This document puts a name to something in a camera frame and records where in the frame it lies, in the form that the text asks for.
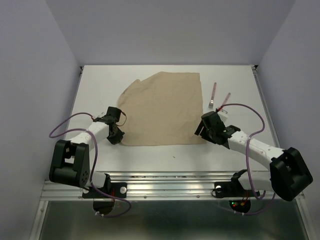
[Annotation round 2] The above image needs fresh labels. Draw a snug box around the beige cloth napkin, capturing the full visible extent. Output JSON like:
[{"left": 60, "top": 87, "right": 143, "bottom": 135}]
[{"left": 117, "top": 71, "right": 205, "bottom": 146}]

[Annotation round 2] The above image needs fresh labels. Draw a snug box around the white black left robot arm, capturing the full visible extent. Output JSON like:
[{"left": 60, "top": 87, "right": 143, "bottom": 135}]
[{"left": 49, "top": 107, "right": 126, "bottom": 197}]

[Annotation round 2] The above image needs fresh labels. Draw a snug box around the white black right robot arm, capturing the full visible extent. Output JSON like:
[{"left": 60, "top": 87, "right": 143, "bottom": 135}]
[{"left": 195, "top": 123, "right": 313, "bottom": 202}]

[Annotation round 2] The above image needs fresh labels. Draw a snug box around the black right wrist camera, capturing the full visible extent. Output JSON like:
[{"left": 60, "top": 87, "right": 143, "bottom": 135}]
[{"left": 201, "top": 111, "right": 225, "bottom": 129}]

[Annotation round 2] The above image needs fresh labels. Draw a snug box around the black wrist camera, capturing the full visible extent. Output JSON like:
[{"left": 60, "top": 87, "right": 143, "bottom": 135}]
[
  {"left": 201, "top": 111, "right": 225, "bottom": 129},
  {"left": 106, "top": 106, "right": 122, "bottom": 122}
]

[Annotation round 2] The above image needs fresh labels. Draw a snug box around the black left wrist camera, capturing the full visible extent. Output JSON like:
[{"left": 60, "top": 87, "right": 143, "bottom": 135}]
[{"left": 106, "top": 106, "right": 122, "bottom": 122}]

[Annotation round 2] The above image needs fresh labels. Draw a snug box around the pink handled fork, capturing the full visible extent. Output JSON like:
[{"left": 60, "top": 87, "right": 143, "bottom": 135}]
[{"left": 208, "top": 82, "right": 217, "bottom": 110}]

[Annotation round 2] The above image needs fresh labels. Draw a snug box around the pink handled knife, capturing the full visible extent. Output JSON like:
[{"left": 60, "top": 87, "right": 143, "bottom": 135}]
[{"left": 221, "top": 92, "right": 231, "bottom": 107}]

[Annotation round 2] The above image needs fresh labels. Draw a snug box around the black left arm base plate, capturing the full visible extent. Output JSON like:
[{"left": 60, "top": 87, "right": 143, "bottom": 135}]
[{"left": 81, "top": 182, "right": 128, "bottom": 199}]

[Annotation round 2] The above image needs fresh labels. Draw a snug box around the aluminium front mounting rail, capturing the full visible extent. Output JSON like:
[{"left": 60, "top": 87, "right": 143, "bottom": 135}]
[{"left": 41, "top": 171, "right": 307, "bottom": 201}]

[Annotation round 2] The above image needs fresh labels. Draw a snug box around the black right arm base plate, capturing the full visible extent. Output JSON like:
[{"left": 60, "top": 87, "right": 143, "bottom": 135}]
[{"left": 211, "top": 181, "right": 254, "bottom": 199}]

